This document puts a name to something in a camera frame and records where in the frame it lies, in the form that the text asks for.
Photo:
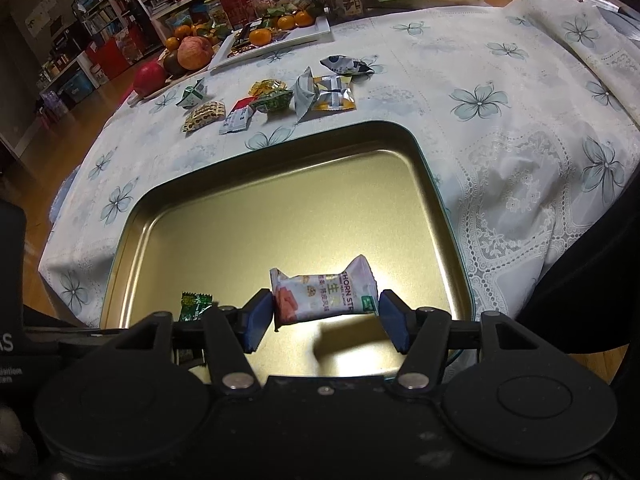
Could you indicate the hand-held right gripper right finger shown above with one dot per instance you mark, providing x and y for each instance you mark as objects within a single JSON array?
[{"x": 392, "y": 322}]

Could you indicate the teal box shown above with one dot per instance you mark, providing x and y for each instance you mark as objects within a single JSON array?
[{"x": 197, "y": 14}]

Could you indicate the beige fruit tray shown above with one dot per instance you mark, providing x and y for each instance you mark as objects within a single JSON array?
[{"x": 172, "y": 80}]

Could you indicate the grey white snack packet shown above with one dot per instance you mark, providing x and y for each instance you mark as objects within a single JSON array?
[{"x": 302, "y": 95}]

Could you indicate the gold metal tin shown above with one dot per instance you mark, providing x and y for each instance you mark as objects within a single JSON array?
[{"x": 300, "y": 210}]

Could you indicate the red tin can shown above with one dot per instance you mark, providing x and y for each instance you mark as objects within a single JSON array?
[{"x": 235, "y": 5}]

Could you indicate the blue white snack packet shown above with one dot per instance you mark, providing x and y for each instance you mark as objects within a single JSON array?
[{"x": 345, "y": 65}]

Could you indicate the tangerine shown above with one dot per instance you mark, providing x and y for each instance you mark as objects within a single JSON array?
[
  {"x": 172, "y": 43},
  {"x": 286, "y": 22},
  {"x": 184, "y": 31},
  {"x": 260, "y": 36},
  {"x": 303, "y": 18}
]

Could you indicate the red storage box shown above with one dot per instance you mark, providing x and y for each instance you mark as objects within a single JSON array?
[{"x": 110, "y": 55}]

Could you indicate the bookshelf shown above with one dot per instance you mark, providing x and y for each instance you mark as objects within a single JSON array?
[{"x": 110, "y": 5}]

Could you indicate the gold wrapped candy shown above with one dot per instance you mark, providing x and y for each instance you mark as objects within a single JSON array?
[{"x": 265, "y": 87}]

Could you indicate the blue storage bin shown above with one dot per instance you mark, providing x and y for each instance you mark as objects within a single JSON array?
[{"x": 77, "y": 87}]

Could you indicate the red yellow apple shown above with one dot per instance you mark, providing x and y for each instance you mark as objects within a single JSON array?
[{"x": 195, "y": 52}]

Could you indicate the red and white snack packet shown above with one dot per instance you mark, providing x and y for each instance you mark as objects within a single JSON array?
[{"x": 237, "y": 119}]

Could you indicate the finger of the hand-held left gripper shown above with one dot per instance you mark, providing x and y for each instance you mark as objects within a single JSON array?
[{"x": 60, "y": 320}]

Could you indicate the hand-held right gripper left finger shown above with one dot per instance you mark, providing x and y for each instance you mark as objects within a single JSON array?
[{"x": 257, "y": 317}]

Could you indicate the green pea snack packet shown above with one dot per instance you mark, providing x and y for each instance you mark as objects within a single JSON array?
[{"x": 274, "y": 102}]

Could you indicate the silver yellow snack packet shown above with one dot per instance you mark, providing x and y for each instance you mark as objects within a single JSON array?
[{"x": 336, "y": 96}]

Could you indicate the red pomegranate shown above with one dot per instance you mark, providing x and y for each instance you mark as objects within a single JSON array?
[{"x": 150, "y": 77}]

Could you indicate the small green white packet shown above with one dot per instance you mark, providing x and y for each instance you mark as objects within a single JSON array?
[{"x": 192, "y": 95}]

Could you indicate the dark brown fruit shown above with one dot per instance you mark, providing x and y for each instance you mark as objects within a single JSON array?
[{"x": 171, "y": 63}]

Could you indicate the white floral tablecloth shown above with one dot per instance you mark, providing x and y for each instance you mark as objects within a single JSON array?
[{"x": 500, "y": 110}]

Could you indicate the yellow patterned snack packet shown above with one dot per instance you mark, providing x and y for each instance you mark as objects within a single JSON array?
[{"x": 205, "y": 115}]

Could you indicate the white orange-print snack packet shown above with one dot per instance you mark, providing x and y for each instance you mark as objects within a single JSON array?
[{"x": 325, "y": 297}]

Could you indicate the green wrapped candy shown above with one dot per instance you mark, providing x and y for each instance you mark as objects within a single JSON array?
[{"x": 192, "y": 305}]

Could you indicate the white rectangular plate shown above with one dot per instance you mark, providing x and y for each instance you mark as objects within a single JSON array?
[{"x": 300, "y": 36}]

